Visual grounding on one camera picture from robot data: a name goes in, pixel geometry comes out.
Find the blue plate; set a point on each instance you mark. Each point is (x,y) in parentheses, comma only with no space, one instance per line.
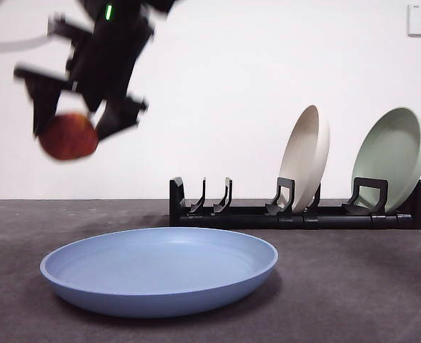
(160,275)

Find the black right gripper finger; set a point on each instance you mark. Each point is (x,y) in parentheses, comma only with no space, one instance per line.
(119,116)

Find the red apple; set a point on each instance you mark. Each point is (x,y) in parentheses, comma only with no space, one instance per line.
(69,137)

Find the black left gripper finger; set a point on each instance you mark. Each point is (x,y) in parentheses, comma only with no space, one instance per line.
(42,96)

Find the green plate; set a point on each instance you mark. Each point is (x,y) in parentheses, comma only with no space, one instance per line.
(389,157)

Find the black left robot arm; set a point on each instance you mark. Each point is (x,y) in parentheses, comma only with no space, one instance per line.
(110,53)

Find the beige plate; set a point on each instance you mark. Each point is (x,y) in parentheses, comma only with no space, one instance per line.
(306,160)

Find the black plate rack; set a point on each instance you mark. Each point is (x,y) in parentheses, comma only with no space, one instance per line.
(246,219)

